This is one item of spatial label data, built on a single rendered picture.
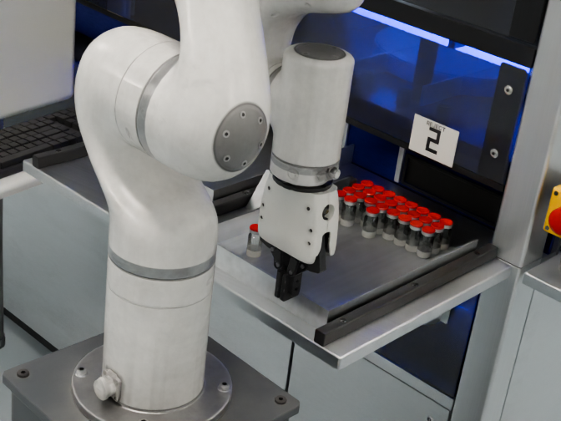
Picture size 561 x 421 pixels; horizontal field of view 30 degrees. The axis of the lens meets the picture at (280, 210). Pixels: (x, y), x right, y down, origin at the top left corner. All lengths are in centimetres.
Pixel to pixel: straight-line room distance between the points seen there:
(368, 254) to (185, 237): 52
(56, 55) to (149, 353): 110
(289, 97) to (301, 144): 6
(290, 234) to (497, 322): 49
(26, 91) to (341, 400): 86
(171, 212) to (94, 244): 130
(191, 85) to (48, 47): 117
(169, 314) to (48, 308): 152
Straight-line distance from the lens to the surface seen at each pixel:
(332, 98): 122
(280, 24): 126
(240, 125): 101
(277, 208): 130
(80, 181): 170
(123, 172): 113
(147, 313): 115
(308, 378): 200
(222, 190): 164
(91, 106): 111
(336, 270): 151
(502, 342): 169
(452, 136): 163
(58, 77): 219
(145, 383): 120
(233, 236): 156
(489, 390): 174
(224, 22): 102
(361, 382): 191
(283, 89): 123
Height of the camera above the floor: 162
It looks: 27 degrees down
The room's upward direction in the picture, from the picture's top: 7 degrees clockwise
